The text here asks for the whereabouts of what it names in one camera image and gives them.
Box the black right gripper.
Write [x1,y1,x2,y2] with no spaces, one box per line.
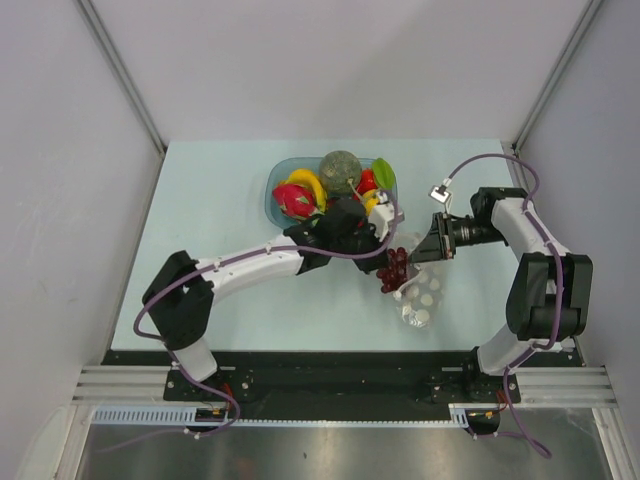
[408,212,506,264]

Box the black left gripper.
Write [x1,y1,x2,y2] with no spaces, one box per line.
[332,218,391,275]

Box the purple grape bunch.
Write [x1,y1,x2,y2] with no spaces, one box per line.
[376,247,408,294]

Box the clear patterned zip bag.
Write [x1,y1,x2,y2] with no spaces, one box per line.
[391,261,448,328]

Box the green netted melon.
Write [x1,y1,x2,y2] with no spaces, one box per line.
[319,150,362,195]

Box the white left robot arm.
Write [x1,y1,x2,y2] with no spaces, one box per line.
[140,195,401,400]

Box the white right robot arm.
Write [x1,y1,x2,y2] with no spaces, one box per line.
[409,187,593,401]

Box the orange fruit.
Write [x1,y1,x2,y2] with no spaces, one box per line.
[361,189,380,216]

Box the red pepper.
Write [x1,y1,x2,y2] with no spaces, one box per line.
[354,169,378,200]

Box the green leaf vegetable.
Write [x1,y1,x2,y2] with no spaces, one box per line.
[371,158,396,190]

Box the pink dragon fruit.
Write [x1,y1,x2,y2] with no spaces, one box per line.
[272,184,324,221]

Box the yellow banana bunch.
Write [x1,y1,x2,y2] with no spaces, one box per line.
[280,168,328,212]

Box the teal plastic fruit bowl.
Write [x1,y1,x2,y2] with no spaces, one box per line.
[265,150,404,238]

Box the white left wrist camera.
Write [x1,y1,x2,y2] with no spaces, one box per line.
[367,189,404,241]

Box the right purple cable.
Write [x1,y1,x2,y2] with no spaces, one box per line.
[447,152,566,459]

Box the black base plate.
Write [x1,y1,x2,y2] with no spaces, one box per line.
[102,351,579,423]

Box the right aluminium frame post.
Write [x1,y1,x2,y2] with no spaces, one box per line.
[509,0,607,155]

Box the aluminium frame post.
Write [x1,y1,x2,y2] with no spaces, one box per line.
[73,0,168,160]
[509,0,607,155]

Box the white slotted cable duct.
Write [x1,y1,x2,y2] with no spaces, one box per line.
[89,403,501,429]

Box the left aluminium frame post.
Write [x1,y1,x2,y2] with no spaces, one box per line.
[73,0,168,160]

